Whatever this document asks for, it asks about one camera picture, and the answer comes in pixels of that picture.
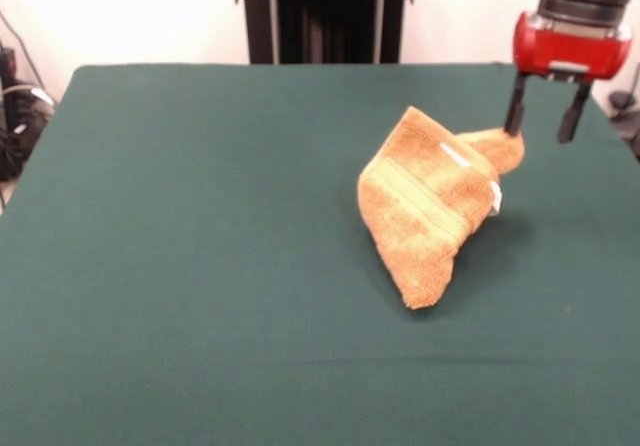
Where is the black cable tangle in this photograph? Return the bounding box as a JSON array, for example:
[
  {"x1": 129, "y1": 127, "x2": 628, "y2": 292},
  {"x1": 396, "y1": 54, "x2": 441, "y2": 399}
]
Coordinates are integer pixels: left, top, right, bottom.
[{"x1": 0, "y1": 78, "x2": 57, "y2": 183}]

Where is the black electronics box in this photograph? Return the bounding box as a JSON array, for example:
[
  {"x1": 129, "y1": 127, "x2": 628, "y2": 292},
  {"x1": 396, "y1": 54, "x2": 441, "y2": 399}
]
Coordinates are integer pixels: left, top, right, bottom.
[{"x1": 0, "y1": 45, "x2": 19, "y2": 76}]

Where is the black power adapter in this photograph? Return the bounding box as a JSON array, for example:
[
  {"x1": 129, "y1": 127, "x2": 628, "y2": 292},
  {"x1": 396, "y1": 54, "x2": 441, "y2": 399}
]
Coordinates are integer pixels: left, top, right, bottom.
[{"x1": 608, "y1": 90, "x2": 637, "y2": 115}]

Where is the dark green table cloth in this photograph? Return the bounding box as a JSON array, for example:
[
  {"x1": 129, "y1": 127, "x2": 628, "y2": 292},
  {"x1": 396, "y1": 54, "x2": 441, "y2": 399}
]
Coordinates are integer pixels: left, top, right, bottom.
[{"x1": 0, "y1": 63, "x2": 640, "y2": 446}]

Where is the black upright stand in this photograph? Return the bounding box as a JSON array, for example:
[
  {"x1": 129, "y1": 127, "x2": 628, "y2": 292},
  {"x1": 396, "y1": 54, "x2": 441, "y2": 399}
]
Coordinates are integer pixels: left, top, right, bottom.
[{"x1": 234, "y1": 0, "x2": 417, "y2": 65}]

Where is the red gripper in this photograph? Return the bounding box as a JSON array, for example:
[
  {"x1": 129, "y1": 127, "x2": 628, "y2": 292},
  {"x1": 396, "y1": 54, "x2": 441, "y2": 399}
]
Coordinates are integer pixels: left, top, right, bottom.
[{"x1": 503, "y1": 10, "x2": 635, "y2": 143}]

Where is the orange terry towel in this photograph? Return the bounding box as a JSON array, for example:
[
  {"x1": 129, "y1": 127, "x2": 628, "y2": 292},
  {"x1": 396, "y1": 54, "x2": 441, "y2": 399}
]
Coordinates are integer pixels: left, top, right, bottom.
[{"x1": 356, "y1": 105, "x2": 526, "y2": 311}]

